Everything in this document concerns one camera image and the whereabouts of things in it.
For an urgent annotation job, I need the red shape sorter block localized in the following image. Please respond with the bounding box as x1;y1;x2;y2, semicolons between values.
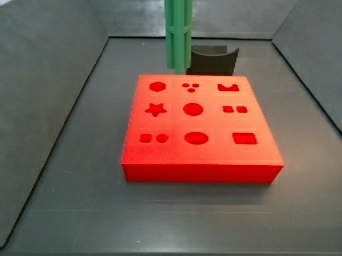
121;75;284;184

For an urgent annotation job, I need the dark grey curved block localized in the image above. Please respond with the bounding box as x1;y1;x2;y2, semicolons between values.
185;45;239;76

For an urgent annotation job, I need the green three prong peg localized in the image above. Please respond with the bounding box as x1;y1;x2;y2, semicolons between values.
164;0;192;74

